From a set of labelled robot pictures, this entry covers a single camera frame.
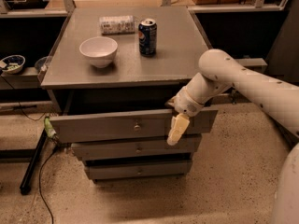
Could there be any black metal bar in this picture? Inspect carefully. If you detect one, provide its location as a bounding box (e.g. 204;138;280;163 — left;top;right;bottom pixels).
20;131;47;195

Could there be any white ceramic bowl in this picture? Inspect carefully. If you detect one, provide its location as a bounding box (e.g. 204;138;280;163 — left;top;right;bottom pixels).
79;36;118;68

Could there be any grey drawer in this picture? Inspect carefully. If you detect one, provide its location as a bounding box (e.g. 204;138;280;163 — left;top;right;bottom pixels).
85;160;192;180
71;134;202;161
49;107;219;144

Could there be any black floor cable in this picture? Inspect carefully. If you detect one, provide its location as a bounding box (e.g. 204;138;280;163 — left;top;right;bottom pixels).
37;147;60;224

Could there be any grey low shelf rail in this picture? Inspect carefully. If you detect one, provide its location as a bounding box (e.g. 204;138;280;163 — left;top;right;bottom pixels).
236;58;267;68

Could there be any grey drawer cabinet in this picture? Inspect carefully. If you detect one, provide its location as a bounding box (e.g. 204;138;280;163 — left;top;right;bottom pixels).
41;7;216;169

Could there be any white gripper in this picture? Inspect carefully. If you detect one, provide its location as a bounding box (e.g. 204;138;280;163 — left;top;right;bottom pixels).
167;87;206;146

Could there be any green chip bag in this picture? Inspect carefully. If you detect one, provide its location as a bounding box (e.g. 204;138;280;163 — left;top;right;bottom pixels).
44;117;57;139

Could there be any blue pepsi can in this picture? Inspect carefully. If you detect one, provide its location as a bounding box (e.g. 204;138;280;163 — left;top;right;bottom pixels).
138;18;157;56

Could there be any blue white bowl on shelf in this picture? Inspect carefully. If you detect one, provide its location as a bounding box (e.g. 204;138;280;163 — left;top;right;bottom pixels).
0;55;25;75

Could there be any lying clear plastic bottle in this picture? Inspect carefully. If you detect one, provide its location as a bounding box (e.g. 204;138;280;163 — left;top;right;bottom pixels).
99;15;135;35

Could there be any grey top drawer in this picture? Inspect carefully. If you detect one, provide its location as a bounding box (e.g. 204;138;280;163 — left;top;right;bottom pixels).
49;107;219;144

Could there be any small grey bowl on shelf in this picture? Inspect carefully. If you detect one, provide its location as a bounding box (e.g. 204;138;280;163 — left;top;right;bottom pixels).
35;56;52;72

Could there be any grey middle drawer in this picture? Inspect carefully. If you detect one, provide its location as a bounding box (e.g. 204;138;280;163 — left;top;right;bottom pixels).
71;134;202;161

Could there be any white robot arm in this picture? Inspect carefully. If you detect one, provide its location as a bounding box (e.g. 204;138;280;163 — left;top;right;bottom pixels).
167;49;299;224

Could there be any grey bottom drawer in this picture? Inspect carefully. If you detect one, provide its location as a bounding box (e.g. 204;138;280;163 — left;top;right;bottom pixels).
85;160;192;180

